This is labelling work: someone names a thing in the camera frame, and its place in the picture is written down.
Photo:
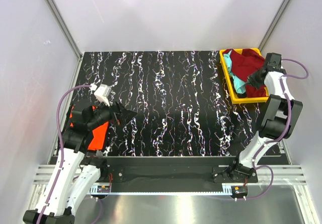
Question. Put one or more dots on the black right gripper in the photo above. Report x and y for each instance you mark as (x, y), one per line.
(251, 79)

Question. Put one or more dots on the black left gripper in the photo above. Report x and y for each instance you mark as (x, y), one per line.
(119, 114)

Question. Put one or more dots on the dark red polo shirt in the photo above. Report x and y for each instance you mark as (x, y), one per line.
(243, 65)

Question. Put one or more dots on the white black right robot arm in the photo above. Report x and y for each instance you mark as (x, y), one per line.
(276, 121)

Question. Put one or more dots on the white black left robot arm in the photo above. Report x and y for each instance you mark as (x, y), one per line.
(74, 173)

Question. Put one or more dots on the turquoise t shirt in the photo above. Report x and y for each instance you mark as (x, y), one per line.
(239, 85)

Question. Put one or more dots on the yellow plastic bin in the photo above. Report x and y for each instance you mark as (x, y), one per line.
(232, 93)

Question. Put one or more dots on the folded orange t shirt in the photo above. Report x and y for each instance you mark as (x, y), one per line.
(96, 136)

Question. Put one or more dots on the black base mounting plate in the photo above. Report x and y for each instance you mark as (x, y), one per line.
(159, 185)

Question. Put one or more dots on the left orange connector box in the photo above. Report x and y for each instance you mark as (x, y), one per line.
(104, 188)

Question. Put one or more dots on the orange connector box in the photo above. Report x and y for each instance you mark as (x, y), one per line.
(104, 188)
(239, 191)

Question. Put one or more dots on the right orange connector box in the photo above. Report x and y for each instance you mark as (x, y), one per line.
(239, 191)

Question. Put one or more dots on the right corner aluminium post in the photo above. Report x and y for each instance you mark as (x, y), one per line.
(275, 21)

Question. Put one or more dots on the corner aluminium post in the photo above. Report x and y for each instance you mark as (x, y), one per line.
(63, 26)
(275, 21)

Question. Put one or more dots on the aluminium frame rail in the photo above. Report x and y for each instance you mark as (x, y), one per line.
(281, 174)

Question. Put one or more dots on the left corner aluminium post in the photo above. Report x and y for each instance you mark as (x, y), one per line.
(63, 26)

